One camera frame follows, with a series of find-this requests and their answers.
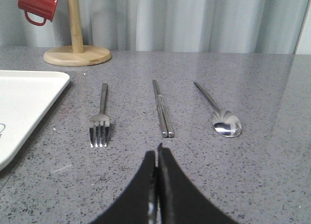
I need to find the stainless steel spoon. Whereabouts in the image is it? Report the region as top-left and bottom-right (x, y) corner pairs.
(194, 81), (242, 138)

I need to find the steel chopstick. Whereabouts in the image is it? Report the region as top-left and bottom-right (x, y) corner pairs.
(152, 80), (168, 138)
(158, 95), (175, 138)

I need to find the red ribbed mug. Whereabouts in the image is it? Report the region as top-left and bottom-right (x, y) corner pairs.
(17, 0), (58, 26)

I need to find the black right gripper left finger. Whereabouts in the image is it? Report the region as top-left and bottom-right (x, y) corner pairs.
(93, 151), (156, 224)

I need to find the stainless steel fork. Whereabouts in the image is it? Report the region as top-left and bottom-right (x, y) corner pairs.
(89, 83), (110, 148)

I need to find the wooden mug tree stand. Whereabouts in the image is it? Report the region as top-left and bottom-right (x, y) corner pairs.
(43, 0), (112, 67)

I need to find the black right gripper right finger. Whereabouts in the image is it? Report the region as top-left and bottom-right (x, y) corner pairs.
(158, 144), (236, 224)

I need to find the grey pleated curtain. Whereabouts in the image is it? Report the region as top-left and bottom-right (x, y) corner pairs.
(0, 0), (311, 55)

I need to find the cream rabbit print tray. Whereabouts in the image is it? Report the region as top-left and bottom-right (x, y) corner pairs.
(0, 70), (70, 169)

